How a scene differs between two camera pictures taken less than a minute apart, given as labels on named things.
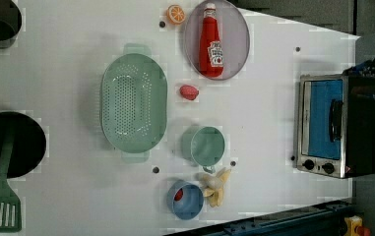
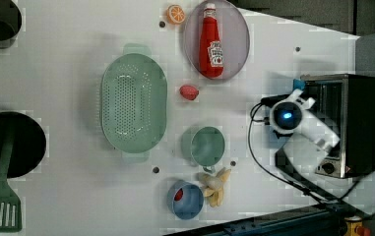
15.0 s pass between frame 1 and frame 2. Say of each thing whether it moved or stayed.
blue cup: stayed
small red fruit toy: stayed
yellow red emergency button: stayed
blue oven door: moved
